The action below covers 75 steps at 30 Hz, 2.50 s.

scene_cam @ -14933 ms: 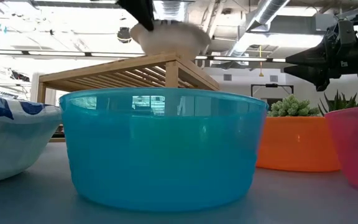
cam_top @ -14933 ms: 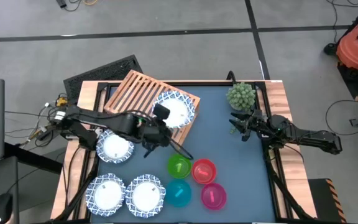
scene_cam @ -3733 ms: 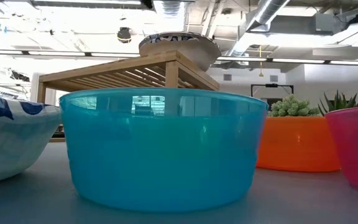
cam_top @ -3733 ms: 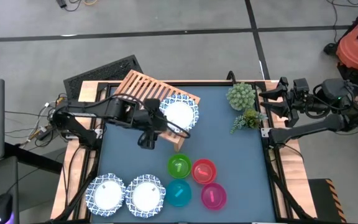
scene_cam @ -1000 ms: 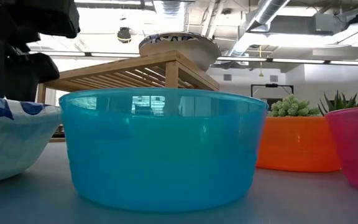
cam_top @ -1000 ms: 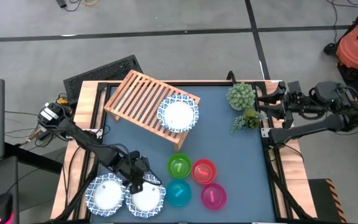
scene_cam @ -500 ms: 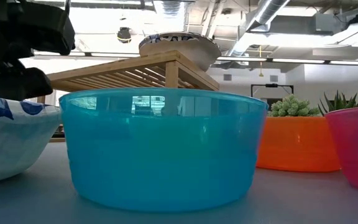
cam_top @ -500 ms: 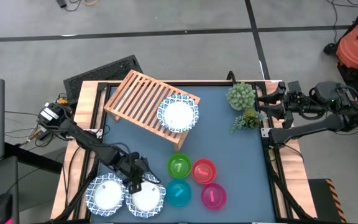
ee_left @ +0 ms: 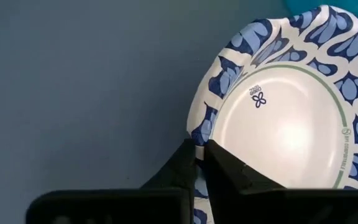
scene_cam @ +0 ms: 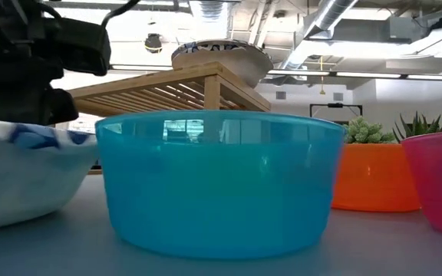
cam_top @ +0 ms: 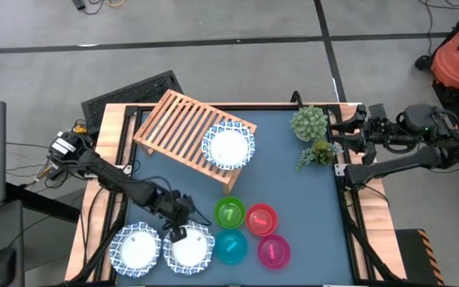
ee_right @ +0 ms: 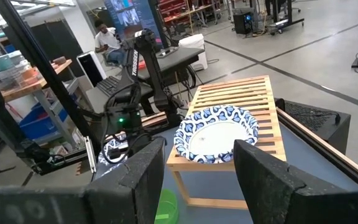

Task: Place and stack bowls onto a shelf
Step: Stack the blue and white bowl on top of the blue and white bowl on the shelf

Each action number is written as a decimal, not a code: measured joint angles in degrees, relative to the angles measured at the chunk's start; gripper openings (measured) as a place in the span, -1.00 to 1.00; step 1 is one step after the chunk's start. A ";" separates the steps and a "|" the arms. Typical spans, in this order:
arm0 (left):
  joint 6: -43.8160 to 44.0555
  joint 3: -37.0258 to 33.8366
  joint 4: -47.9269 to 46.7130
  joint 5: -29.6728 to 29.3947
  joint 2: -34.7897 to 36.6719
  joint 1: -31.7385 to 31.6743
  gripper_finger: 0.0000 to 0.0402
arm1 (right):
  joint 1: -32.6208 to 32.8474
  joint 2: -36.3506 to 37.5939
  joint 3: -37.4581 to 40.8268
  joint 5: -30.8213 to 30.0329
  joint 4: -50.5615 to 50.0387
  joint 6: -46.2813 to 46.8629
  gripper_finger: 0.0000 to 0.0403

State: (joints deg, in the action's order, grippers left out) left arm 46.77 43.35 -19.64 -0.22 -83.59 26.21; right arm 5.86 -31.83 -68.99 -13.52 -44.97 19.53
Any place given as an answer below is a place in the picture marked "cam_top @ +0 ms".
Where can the green plastic bowl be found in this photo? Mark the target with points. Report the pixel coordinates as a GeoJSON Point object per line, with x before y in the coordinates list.
{"type": "Point", "coordinates": [230, 212]}

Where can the blue patterned paper plate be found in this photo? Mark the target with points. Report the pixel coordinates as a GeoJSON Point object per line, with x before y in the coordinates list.
{"type": "Point", "coordinates": [191, 253]}
{"type": "Point", "coordinates": [135, 249]}
{"type": "Point", "coordinates": [228, 144]}

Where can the black table frame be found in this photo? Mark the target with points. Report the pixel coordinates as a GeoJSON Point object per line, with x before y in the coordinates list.
{"type": "Point", "coordinates": [130, 112]}

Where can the black perforated floor mat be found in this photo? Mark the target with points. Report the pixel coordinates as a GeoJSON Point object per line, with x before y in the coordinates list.
{"type": "Point", "coordinates": [134, 93]}

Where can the black power adapter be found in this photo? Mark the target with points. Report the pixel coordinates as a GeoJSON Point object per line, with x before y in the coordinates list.
{"type": "Point", "coordinates": [79, 4]}

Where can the teal plastic bowl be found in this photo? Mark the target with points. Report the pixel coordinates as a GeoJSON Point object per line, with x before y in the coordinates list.
{"type": "Point", "coordinates": [231, 246]}

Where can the red plastic bowl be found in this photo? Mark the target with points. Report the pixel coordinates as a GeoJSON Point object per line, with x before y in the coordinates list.
{"type": "Point", "coordinates": [261, 219]}

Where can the pink plastic bowl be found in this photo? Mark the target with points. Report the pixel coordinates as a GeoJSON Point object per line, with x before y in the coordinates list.
{"type": "Point", "coordinates": [274, 251]}

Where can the pale green succulent plant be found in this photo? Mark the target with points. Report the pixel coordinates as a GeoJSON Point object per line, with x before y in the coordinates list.
{"type": "Point", "coordinates": [309, 123]}

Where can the black computer mouse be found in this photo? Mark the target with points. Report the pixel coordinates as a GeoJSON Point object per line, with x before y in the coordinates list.
{"type": "Point", "coordinates": [3, 266]}

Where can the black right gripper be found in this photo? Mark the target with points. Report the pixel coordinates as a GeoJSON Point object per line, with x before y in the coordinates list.
{"type": "Point", "coordinates": [373, 131]}

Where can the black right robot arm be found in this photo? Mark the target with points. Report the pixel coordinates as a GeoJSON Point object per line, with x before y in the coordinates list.
{"type": "Point", "coordinates": [393, 165]}

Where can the black hazard-striped floor mat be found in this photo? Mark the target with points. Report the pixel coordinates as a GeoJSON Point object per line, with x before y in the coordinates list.
{"type": "Point", "coordinates": [413, 255]}

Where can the wooden slatted shelf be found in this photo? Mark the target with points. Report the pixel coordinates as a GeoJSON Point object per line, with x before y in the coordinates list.
{"type": "Point", "coordinates": [173, 127]}

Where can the orange shop vacuum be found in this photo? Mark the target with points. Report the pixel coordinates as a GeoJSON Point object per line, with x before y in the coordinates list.
{"type": "Point", "coordinates": [456, 64]}

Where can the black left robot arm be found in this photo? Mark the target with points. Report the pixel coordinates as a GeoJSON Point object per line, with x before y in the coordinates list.
{"type": "Point", "coordinates": [114, 181]}

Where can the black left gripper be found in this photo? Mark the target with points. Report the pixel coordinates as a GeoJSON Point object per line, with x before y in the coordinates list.
{"type": "Point", "coordinates": [175, 209]}

